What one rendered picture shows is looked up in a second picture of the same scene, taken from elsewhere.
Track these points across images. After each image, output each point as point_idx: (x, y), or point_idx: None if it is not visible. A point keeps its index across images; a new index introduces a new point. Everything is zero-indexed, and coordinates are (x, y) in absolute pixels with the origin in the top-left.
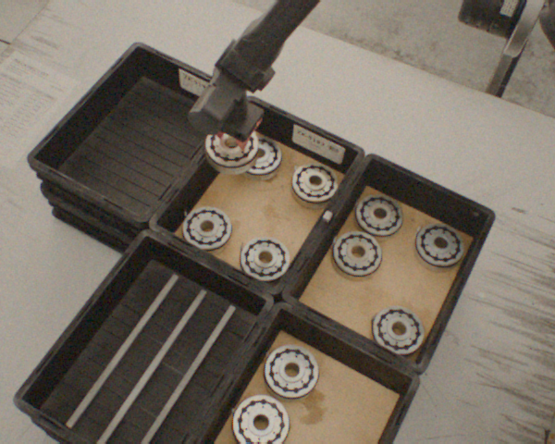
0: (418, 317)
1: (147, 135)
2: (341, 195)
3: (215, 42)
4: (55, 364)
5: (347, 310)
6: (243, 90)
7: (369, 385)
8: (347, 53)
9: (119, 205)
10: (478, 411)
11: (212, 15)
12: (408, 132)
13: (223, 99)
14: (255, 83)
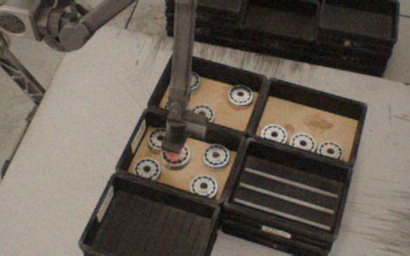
0: (231, 87)
1: (138, 239)
2: None
3: (20, 238)
4: None
5: (232, 120)
6: (187, 109)
7: (268, 108)
8: (25, 154)
9: (212, 220)
10: None
11: None
12: (90, 116)
13: (197, 116)
14: (190, 98)
